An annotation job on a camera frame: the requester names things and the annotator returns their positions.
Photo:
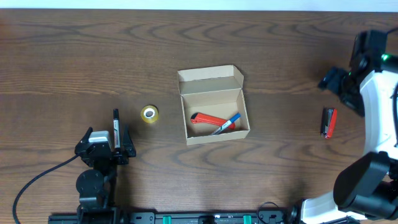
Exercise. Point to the yellow tape roll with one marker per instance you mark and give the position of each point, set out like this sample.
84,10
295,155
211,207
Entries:
149,114

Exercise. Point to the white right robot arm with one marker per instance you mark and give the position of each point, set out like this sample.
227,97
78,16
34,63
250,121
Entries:
367,189

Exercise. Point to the black marker pen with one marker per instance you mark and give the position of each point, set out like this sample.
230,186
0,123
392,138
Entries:
116,129

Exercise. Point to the blue marker pen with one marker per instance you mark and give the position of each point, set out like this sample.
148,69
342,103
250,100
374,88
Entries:
227,124

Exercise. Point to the orange utility knife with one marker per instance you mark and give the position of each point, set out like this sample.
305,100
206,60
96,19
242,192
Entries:
197,118

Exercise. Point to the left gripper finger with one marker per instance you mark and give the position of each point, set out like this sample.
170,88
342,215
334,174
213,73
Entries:
127,142
84,143

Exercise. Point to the red black stapler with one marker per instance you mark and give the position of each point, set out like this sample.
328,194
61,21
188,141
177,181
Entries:
328,122

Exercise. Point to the open cardboard box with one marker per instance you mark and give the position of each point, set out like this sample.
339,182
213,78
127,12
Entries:
216,91

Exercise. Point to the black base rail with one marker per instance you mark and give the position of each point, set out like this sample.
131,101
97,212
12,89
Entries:
271,216

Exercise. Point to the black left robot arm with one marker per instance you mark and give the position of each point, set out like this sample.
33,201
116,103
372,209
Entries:
97,185

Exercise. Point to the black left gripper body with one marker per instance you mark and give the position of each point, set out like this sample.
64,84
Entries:
112,157

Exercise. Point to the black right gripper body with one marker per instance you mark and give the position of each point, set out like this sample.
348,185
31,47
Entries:
334,80

